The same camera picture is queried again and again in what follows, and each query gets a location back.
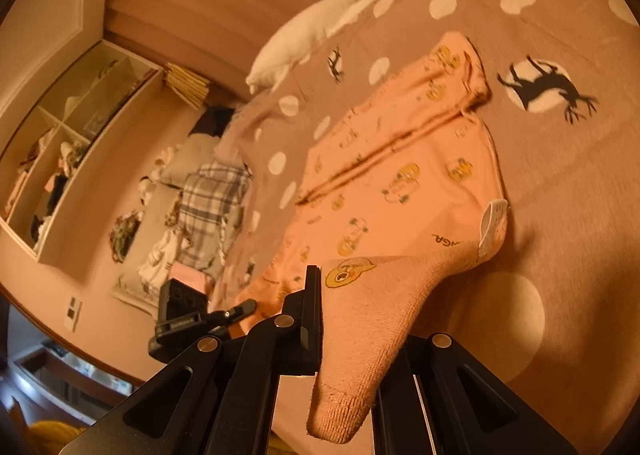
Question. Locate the white wall switch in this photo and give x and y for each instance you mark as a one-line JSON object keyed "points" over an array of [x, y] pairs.
{"points": [[73, 311]]}

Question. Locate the mauve polka dot blanket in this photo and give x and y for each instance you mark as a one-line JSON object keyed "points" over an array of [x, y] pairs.
{"points": [[575, 185]]}

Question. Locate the grey pillow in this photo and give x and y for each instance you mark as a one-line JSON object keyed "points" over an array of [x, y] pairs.
{"points": [[192, 155]]}

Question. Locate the pile of stored clothes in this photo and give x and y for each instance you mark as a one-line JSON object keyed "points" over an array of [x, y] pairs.
{"points": [[55, 180]]}

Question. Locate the straw tassel fringe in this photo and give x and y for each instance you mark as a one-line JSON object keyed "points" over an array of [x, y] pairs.
{"points": [[187, 82]]}

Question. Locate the light pink cloth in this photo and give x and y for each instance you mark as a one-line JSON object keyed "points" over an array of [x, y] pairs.
{"points": [[187, 277]]}

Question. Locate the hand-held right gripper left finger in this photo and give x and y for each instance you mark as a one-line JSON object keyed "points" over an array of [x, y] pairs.
{"points": [[307, 335]]}

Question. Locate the grey plaid cloth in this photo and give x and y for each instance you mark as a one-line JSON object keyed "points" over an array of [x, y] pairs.
{"points": [[210, 195]]}

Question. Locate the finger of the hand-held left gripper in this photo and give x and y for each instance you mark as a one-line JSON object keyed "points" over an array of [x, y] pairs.
{"points": [[240, 309]]}

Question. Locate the white wall shelf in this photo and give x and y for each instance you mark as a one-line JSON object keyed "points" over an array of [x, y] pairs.
{"points": [[95, 160]]}

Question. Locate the white goose plush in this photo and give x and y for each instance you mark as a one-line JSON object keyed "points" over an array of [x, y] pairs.
{"points": [[310, 30]]}

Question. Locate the white patterned cloth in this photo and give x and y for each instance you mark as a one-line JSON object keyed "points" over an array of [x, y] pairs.
{"points": [[157, 260]]}

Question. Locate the pink cartoon print shirt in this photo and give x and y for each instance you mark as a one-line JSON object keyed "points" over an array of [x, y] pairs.
{"points": [[390, 185]]}

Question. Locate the dark cloth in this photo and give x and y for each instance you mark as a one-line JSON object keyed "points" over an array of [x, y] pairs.
{"points": [[215, 120]]}

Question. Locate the lilac bed sheet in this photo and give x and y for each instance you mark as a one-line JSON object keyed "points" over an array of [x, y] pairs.
{"points": [[235, 135]]}

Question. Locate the pink curtain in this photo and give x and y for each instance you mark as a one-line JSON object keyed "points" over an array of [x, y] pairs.
{"points": [[200, 25]]}

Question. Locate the yellow clothing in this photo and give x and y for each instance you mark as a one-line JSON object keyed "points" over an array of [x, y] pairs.
{"points": [[45, 437]]}

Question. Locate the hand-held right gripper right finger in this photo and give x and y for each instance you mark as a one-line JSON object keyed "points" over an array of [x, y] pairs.
{"points": [[450, 385]]}

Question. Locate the small white plush toy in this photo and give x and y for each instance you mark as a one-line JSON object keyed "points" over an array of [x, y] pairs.
{"points": [[147, 187]]}

